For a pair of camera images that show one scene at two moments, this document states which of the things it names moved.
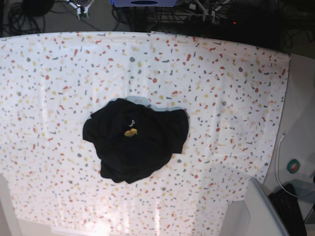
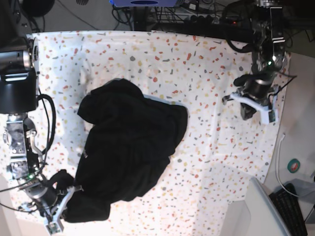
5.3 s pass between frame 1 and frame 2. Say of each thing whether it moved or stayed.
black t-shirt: moved
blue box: stayed
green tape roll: stayed
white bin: stayed
